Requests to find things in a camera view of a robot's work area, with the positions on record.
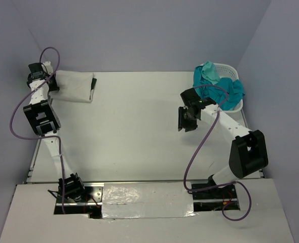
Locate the white plastic laundry basket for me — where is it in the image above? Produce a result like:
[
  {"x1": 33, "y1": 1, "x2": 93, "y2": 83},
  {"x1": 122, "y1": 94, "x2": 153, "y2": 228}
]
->
[{"x1": 197, "y1": 62, "x2": 243, "y2": 112}]

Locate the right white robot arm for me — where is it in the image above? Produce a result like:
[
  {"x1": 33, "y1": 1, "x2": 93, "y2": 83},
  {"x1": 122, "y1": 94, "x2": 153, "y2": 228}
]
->
[{"x1": 178, "y1": 88, "x2": 269, "y2": 198}]

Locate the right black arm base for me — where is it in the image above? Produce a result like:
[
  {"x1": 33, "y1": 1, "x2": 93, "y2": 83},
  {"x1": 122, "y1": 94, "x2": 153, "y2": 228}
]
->
[{"x1": 188, "y1": 181, "x2": 237, "y2": 201}]

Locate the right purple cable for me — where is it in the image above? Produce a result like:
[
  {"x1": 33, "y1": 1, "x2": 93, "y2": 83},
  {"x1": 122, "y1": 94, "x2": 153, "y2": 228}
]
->
[{"x1": 183, "y1": 84, "x2": 252, "y2": 222}]

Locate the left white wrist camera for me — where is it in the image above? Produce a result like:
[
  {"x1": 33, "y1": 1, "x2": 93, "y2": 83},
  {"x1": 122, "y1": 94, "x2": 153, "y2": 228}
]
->
[{"x1": 42, "y1": 61, "x2": 53, "y2": 75}]

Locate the purple cable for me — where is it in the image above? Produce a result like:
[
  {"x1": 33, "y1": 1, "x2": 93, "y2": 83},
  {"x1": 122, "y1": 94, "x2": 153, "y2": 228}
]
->
[
  {"x1": 183, "y1": 84, "x2": 252, "y2": 222},
  {"x1": 9, "y1": 47, "x2": 67, "y2": 213}
]

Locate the white and green t-shirt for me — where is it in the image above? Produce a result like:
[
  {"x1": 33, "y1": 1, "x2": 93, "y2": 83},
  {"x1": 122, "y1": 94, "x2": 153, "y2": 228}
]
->
[{"x1": 50, "y1": 70, "x2": 97, "y2": 103}]

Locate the silver tape sheet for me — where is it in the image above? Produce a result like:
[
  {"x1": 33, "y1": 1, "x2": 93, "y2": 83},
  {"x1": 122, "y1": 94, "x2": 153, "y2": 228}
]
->
[{"x1": 101, "y1": 182, "x2": 195, "y2": 219}]

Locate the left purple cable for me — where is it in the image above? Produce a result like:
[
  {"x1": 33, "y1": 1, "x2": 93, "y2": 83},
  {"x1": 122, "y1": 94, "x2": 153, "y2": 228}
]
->
[{"x1": 9, "y1": 47, "x2": 67, "y2": 213}]

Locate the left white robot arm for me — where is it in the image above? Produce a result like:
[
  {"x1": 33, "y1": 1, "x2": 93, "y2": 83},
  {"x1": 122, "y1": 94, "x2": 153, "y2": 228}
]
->
[{"x1": 23, "y1": 62, "x2": 87, "y2": 202}]

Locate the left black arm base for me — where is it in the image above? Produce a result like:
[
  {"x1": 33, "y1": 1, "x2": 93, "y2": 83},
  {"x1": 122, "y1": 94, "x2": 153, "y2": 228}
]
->
[{"x1": 47, "y1": 173, "x2": 103, "y2": 205}]

